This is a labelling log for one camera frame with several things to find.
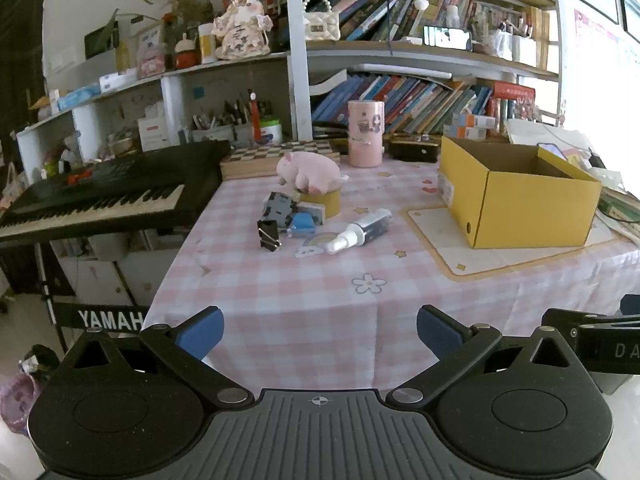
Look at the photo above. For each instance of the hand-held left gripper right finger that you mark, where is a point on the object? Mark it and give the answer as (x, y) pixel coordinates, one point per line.
(439, 332)

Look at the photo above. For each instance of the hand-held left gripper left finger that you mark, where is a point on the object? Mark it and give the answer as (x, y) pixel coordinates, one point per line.
(206, 332)

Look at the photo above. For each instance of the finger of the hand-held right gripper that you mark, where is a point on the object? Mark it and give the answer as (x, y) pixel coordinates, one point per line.
(610, 345)
(631, 304)

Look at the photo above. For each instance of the black binder clip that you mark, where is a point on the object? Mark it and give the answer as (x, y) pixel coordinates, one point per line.
(268, 235)

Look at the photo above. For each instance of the clear spray bottle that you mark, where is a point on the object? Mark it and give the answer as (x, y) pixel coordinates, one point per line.
(370, 225)

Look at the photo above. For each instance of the yellow cardboard box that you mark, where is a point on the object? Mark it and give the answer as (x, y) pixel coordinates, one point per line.
(530, 210)

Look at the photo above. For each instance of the small blue and white box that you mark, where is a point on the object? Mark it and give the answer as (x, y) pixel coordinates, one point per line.
(302, 223)

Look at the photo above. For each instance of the grey toy car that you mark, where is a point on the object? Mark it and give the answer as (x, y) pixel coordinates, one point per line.
(279, 205)

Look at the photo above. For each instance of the yellow tape roll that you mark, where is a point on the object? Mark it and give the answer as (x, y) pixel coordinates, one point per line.
(327, 202)

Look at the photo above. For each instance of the pink pig plush toy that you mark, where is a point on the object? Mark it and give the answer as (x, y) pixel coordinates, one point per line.
(310, 167)

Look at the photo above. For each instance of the pink checkered cloth desktop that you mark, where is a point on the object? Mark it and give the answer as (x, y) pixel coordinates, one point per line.
(300, 310)

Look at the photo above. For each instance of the white cabinet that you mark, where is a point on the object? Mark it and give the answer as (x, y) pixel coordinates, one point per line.
(145, 265)

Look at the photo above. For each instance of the beige desk mat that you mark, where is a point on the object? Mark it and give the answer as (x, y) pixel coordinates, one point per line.
(500, 260)

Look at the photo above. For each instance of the black keyboard stand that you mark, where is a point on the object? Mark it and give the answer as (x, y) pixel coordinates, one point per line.
(110, 317)

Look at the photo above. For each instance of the black power adapter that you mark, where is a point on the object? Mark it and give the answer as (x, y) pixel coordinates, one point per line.
(597, 160)

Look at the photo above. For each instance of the smartphone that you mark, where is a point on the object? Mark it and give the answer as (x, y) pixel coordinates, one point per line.
(552, 151)

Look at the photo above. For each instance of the black electronic keyboard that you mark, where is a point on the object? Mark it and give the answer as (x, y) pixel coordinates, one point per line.
(125, 170)

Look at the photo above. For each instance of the dark brown wooden box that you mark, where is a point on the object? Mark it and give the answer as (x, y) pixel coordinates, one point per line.
(415, 150)

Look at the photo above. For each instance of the wooden chessboard box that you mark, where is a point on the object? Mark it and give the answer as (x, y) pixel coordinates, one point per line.
(270, 152)

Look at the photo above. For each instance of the stack of papers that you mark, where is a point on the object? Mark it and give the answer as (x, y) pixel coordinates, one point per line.
(540, 132)

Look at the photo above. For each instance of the small red object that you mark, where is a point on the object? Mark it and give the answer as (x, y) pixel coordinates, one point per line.
(80, 177)

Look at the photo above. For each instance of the pink plastic bag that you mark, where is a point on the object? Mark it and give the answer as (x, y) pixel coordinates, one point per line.
(17, 400)

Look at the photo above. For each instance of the grey pen tray with pens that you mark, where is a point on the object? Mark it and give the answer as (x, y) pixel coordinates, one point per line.
(220, 132)

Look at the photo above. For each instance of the orange and white box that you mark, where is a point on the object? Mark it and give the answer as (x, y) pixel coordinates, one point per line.
(465, 132)
(475, 120)

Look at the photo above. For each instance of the white box with red label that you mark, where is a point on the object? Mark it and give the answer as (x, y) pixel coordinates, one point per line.
(152, 132)

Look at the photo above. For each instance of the white jar with green lid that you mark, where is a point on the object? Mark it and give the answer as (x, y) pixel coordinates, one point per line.
(271, 132)

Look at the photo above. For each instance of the pink cylindrical tin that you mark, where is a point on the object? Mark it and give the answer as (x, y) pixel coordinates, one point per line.
(365, 135)

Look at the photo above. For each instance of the row of leaning books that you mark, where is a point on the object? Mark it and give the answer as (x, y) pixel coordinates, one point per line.
(410, 100)

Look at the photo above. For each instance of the thick red book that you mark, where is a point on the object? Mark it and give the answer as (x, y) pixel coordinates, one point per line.
(515, 91)

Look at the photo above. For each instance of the flat white box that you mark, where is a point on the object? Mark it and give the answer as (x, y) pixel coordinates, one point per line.
(117, 80)

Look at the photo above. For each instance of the blue tissue pack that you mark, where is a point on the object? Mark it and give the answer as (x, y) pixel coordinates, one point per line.
(77, 97)

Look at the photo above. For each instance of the pink candy jar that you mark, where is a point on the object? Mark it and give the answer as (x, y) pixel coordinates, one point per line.
(150, 62)

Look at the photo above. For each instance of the white pen holder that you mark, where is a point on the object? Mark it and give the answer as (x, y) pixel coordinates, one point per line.
(522, 50)

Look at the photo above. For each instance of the red and white bottle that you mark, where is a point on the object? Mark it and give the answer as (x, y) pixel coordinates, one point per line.
(184, 55)

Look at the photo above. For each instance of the yellow and white can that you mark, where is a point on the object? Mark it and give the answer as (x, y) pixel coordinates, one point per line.
(207, 45)

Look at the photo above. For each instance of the white bookshelf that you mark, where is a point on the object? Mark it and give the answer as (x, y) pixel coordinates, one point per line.
(298, 60)

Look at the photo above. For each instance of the cream cat figurine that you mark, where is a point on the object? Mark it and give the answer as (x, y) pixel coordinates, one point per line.
(242, 30)

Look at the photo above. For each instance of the small white bottle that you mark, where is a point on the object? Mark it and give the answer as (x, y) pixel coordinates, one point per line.
(456, 16)

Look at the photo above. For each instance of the white quilted handbag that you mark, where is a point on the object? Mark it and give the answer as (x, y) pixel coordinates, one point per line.
(322, 27)

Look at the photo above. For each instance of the row of stacked books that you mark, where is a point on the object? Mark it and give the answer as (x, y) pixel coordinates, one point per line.
(370, 12)

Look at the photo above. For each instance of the pink wall poster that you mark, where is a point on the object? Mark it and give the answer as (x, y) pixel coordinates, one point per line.
(587, 27)

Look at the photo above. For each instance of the black picture frame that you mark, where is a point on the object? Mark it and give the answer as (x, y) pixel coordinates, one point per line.
(97, 42)

